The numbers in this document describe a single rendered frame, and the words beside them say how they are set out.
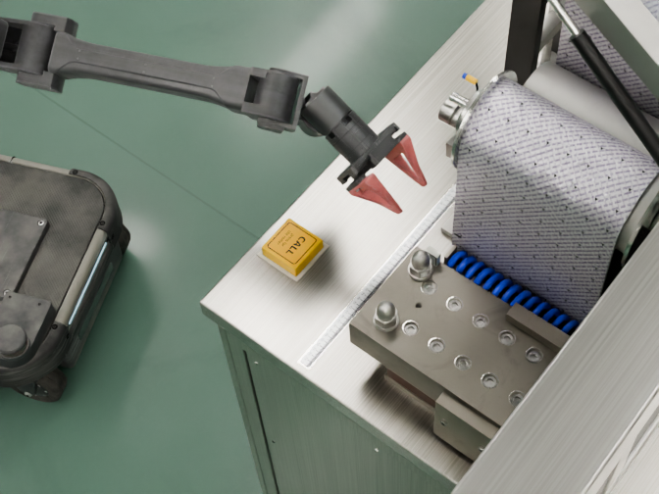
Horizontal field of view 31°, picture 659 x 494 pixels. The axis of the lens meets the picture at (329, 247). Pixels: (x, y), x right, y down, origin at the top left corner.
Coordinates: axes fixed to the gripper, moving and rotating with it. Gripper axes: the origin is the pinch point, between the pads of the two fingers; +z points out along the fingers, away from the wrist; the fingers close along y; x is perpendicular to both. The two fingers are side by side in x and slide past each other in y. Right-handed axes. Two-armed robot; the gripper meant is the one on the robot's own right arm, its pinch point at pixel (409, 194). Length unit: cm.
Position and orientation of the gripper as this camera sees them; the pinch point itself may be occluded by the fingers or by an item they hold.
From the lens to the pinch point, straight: 174.7
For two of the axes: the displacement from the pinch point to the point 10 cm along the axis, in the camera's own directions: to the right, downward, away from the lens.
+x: 3.2, -1.9, -9.3
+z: 7.1, 7.0, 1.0
